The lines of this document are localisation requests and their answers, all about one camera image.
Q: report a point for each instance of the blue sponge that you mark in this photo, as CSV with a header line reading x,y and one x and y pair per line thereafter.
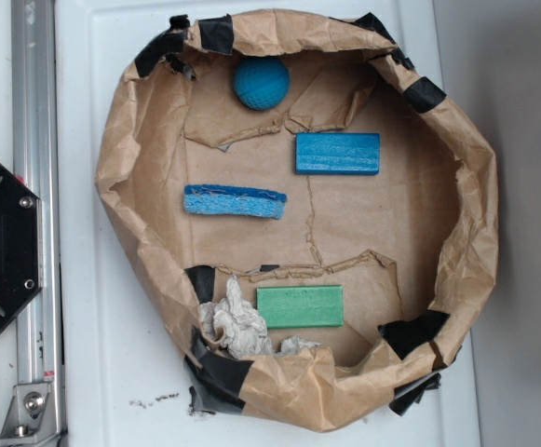
x,y
216,199

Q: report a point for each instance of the brown paper bin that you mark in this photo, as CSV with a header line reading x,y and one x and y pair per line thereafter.
x,y
414,247

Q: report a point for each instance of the blue wooden block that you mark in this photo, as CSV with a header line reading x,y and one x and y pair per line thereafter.
x,y
337,153

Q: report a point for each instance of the green wooden block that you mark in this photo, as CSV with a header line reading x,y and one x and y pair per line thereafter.
x,y
301,306

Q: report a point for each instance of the crumpled white paper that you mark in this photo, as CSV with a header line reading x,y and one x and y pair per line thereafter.
x,y
236,326

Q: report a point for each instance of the blue dimpled ball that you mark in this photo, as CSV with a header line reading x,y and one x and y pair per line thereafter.
x,y
261,83

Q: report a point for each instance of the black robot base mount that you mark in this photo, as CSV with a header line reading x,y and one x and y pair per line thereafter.
x,y
0,251

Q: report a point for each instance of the aluminium extrusion rail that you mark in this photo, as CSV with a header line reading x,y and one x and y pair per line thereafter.
x,y
39,325

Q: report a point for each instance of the metal corner bracket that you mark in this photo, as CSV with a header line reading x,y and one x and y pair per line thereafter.
x,y
31,416

